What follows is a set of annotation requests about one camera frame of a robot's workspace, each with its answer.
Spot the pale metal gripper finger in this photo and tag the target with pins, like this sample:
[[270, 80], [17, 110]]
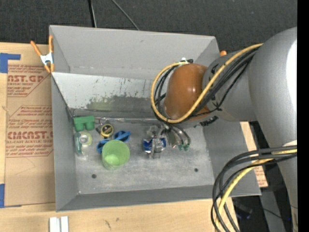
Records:
[[154, 132], [157, 151]]

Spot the grey metal bin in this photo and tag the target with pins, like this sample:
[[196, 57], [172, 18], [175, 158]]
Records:
[[149, 178]]

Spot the green plastic cup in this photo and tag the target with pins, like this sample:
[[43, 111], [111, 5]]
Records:
[[115, 153]]

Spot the yellow and black round thing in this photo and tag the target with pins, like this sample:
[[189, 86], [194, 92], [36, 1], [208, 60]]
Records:
[[106, 130]]

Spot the clear plastic bottle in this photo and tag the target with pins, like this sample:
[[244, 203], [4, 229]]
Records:
[[83, 140]]

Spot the green toy block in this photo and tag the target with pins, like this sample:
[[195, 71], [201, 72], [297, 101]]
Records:
[[83, 123]]

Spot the brown cardboard board red print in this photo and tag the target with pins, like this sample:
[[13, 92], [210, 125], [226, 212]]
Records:
[[29, 168]]

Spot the black cylinder on white bracket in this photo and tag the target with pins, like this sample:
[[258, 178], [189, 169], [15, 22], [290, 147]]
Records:
[[208, 121]]

